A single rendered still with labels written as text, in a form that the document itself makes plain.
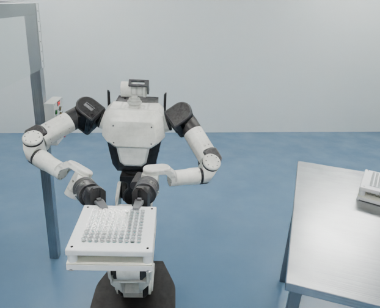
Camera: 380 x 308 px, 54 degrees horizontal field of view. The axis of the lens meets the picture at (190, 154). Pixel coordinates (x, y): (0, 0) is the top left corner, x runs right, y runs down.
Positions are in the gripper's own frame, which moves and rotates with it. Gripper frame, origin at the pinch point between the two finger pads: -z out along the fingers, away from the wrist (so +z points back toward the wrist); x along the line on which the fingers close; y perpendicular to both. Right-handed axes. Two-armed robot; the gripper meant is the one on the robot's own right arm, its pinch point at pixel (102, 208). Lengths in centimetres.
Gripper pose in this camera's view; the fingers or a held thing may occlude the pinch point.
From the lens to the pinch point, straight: 130.2
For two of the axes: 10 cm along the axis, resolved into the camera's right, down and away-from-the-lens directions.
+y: -8.2, 1.6, -5.4
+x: -0.6, 9.3, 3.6
